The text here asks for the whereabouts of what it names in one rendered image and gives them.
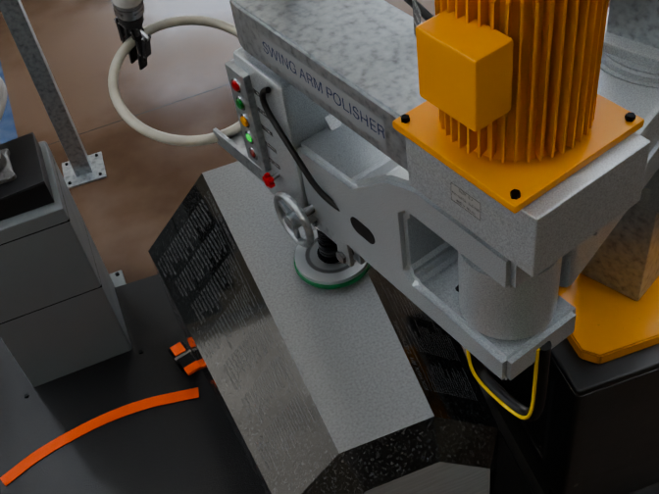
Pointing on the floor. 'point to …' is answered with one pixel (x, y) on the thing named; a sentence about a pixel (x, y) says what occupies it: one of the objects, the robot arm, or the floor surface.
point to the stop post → (52, 99)
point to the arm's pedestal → (57, 289)
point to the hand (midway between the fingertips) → (137, 57)
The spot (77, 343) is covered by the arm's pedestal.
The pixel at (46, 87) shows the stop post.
